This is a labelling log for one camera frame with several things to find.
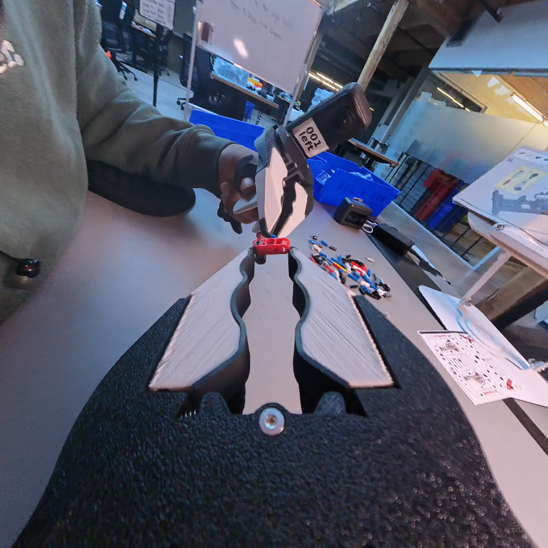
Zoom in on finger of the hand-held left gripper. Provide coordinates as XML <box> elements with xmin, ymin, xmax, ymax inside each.
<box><xmin>255</xmin><ymin>158</ymin><xmax>295</xmax><ymax>238</ymax></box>
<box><xmin>277</xmin><ymin>185</ymin><xmax>315</xmax><ymax>236</ymax></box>

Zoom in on black drawstring toggle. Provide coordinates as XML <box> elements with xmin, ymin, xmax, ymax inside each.
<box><xmin>3</xmin><ymin>258</ymin><xmax>42</xmax><ymax>289</ymax></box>

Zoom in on whiteboard on stand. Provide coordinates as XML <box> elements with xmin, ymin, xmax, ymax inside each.
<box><xmin>184</xmin><ymin>0</ymin><xmax>325</xmax><ymax>122</ymax></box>

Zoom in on red connector brick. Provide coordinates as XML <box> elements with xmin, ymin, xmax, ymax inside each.
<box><xmin>252</xmin><ymin>237</ymin><xmax>291</xmax><ymax>257</ymax></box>

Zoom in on wooden background table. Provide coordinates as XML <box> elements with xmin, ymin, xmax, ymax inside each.
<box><xmin>347</xmin><ymin>138</ymin><xmax>400</xmax><ymax>168</ymax></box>
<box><xmin>210</xmin><ymin>70</ymin><xmax>280</xmax><ymax>110</ymax></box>

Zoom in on open instruction booklet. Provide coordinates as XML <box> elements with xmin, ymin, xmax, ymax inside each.
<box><xmin>453</xmin><ymin>146</ymin><xmax>548</xmax><ymax>234</ymax></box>

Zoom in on black cube camera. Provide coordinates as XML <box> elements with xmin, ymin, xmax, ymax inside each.
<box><xmin>334</xmin><ymin>197</ymin><xmax>372</xmax><ymax>230</ymax></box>

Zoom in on blue storage crates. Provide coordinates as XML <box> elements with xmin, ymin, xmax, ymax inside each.
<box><xmin>428</xmin><ymin>200</ymin><xmax>468</xmax><ymax>233</ymax></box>

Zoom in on black power adapter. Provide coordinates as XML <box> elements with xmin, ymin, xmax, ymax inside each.
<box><xmin>373</xmin><ymin>223</ymin><xmax>416</xmax><ymax>254</ymax></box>

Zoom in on pile of small toy bricks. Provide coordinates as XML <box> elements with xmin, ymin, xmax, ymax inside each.
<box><xmin>308</xmin><ymin>235</ymin><xmax>392</xmax><ymax>300</ymax></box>

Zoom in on white book stand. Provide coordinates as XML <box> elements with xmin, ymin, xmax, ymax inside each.
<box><xmin>419</xmin><ymin>212</ymin><xmax>548</xmax><ymax>373</ymax></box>

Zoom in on person's green sweatshirt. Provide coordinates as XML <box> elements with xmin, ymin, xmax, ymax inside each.
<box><xmin>0</xmin><ymin>0</ymin><xmax>112</xmax><ymax>322</ymax></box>

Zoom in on red storage crates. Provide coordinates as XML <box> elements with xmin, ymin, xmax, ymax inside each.
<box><xmin>414</xmin><ymin>168</ymin><xmax>462</xmax><ymax>223</ymax></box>

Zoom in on blue storage bin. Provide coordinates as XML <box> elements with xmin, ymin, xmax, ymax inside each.
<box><xmin>319</xmin><ymin>168</ymin><xmax>401</xmax><ymax>207</ymax></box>
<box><xmin>188</xmin><ymin>109</ymin><xmax>265</xmax><ymax>151</ymax></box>
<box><xmin>306</xmin><ymin>152</ymin><xmax>344</xmax><ymax>190</ymax></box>

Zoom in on white notice board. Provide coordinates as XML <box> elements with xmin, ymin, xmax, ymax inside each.
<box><xmin>139</xmin><ymin>0</ymin><xmax>176</xmax><ymax>31</ymax></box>

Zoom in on person's left hand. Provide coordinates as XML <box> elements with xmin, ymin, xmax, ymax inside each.
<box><xmin>218</xmin><ymin>143</ymin><xmax>267</xmax><ymax>234</ymax></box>

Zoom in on wooden pillar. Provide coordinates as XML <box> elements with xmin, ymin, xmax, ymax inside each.
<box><xmin>356</xmin><ymin>0</ymin><xmax>410</xmax><ymax>89</ymax></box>

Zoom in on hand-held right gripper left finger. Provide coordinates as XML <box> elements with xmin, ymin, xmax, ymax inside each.
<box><xmin>148</xmin><ymin>247</ymin><xmax>257</xmax><ymax>392</ymax></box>

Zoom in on paper instruction booklet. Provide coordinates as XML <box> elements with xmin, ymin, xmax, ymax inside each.
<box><xmin>417</xmin><ymin>330</ymin><xmax>548</xmax><ymax>406</ymax></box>

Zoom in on person's left forearm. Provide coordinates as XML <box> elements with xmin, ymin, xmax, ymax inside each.
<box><xmin>81</xmin><ymin>100</ymin><xmax>237</xmax><ymax>198</ymax></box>

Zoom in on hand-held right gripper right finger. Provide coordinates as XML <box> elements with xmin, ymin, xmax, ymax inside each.
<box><xmin>288</xmin><ymin>248</ymin><xmax>394</xmax><ymax>390</ymax></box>

